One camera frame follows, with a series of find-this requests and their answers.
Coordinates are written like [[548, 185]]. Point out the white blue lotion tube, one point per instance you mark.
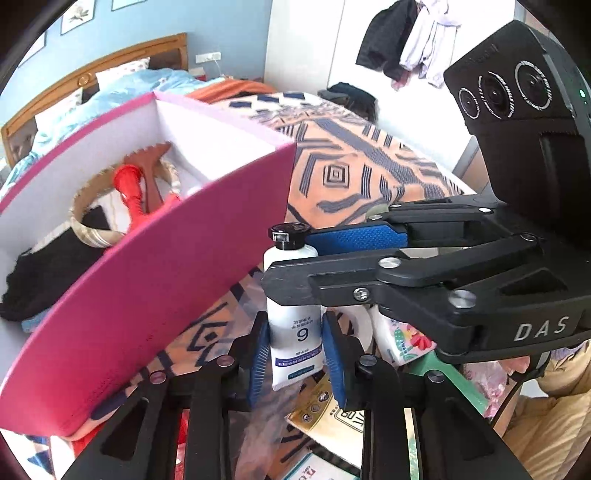
[[295, 331]]

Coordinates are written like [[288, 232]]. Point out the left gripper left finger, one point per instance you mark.
[[253, 354]]

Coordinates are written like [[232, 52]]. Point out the left patterned pillow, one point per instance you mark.
[[46, 119]]

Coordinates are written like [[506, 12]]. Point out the blue quilt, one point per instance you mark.
[[114, 95]]

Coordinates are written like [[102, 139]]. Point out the beige padded jacket sleeve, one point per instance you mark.
[[548, 434]]

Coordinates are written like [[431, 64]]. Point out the lilac hanging hoodie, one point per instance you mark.
[[429, 47]]

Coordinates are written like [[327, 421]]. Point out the middle framed flower picture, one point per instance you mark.
[[79, 13]]

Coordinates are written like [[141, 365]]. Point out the clear plastic bag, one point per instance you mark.
[[255, 436]]

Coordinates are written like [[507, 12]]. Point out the yellow wet wipes pack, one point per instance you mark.
[[318, 415]]

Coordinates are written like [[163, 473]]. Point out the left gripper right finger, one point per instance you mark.
[[342, 352]]

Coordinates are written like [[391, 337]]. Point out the pink cardboard storage box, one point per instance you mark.
[[235, 178]]

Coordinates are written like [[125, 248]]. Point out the right patterned pillow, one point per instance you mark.
[[110, 77]]

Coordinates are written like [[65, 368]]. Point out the patterned pillow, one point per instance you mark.
[[110, 77], [46, 119]]

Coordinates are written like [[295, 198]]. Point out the black cloth garment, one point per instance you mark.
[[41, 277]]

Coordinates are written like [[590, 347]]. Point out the wooden bed headboard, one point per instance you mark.
[[18, 132]]

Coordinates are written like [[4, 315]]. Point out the white blue medicine box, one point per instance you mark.
[[312, 467]]

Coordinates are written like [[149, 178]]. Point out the pink floral tissue pack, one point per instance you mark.
[[399, 343]]

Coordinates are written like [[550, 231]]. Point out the white tape roll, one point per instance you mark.
[[356, 321]]

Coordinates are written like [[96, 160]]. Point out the red plastic bag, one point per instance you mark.
[[138, 444]]

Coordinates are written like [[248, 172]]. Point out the orange folded cloth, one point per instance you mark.
[[229, 89]]

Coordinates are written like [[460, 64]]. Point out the black hanging jacket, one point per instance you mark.
[[386, 37]]

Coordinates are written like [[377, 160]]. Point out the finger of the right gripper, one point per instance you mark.
[[376, 235]]

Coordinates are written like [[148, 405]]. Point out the right hand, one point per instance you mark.
[[516, 368]]

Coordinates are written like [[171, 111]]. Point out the wall power outlet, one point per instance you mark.
[[207, 57]]

